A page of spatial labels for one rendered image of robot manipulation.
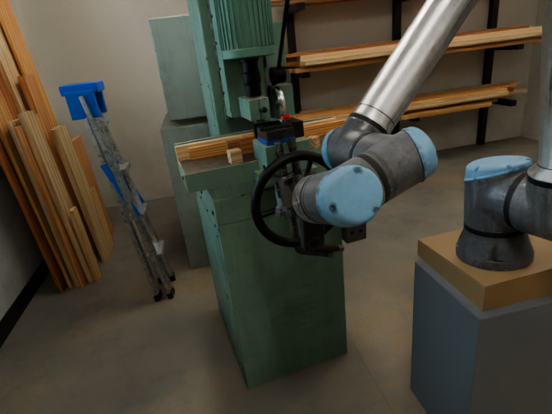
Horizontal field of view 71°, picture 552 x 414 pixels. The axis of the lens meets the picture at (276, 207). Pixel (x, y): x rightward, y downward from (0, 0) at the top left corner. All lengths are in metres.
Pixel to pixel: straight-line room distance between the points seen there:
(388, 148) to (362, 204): 0.11
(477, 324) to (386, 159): 0.62
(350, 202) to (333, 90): 3.31
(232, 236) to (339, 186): 0.75
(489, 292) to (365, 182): 0.61
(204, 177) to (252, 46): 0.42
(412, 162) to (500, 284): 0.56
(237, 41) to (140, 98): 2.45
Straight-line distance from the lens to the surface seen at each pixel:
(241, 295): 1.39
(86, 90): 1.96
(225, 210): 1.23
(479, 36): 3.98
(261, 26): 1.28
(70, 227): 2.54
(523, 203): 1.04
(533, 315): 1.21
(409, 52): 0.82
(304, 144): 1.15
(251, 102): 1.30
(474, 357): 1.19
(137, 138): 3.70
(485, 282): 1.11
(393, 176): 0.62
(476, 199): 1.11
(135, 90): 3.65
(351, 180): 0.57
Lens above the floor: 1.22
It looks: 23 degrees down
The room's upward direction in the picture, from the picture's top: 7 degrees counter-clockwise
